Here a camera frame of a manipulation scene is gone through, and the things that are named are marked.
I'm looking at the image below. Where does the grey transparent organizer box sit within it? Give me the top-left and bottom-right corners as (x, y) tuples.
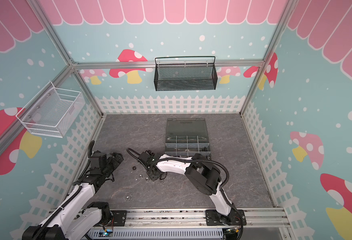
(165, 118), (211, 158)

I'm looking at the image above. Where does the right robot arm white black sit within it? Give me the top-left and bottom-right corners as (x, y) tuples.
(126, 148), (247, 227)

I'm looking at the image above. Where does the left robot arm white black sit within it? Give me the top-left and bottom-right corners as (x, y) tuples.
(22, 141), (124, 240)

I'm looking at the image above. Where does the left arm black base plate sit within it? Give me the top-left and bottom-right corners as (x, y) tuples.
(94, 210), (127, 228)

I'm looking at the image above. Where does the white wire mesh basket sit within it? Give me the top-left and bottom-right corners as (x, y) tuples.
(16, 82), (85, 138)

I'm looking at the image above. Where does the black wire mesh basket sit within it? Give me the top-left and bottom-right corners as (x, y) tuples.
(154, 56), (218, 91)

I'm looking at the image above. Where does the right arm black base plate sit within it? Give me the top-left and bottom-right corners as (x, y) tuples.
(206, 209), (247, 226)

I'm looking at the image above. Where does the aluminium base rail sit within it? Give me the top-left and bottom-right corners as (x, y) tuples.
(93, 208), (291, 231)

